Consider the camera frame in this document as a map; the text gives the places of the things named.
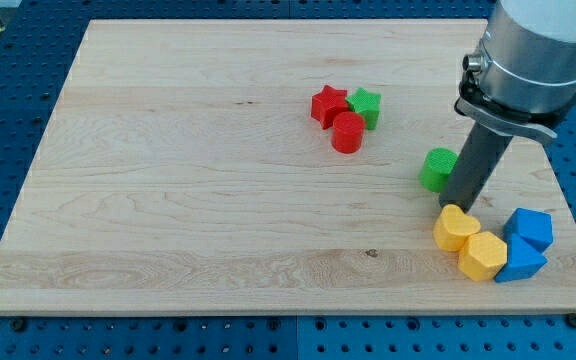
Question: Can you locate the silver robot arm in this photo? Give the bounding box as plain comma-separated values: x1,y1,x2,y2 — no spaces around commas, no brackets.
455,0,576,146

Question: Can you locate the red star block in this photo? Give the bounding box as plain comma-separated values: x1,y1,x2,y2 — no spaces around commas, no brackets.
311,85,349,129

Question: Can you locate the green star block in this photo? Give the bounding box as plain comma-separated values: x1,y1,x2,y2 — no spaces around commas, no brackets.
346,88,381,130

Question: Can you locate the red cylinder block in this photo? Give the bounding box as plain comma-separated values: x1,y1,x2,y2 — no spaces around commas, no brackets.
331,111,366,154

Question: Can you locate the wooden board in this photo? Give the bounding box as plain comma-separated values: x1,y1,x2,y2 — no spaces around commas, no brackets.
0,20,576,317

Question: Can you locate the green cylinder block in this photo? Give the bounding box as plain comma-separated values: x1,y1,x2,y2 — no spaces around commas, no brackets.
418,148,458,193

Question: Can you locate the yellow heart block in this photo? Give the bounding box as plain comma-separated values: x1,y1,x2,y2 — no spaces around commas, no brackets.
433,204,481,252

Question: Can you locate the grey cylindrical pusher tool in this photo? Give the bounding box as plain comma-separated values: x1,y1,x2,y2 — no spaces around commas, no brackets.
438,123,512,212

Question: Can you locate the yellow hexagon block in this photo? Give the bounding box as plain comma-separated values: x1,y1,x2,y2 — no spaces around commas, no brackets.
458,232,508,281

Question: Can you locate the blue triangle block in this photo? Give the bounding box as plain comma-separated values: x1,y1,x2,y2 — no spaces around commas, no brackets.
494,233,548,283

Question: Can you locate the blue cube block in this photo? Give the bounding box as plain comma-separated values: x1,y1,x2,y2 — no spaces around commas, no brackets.
503,208,554,253

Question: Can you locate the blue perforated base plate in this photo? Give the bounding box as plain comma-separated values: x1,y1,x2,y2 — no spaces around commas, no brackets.
0,0,576,359

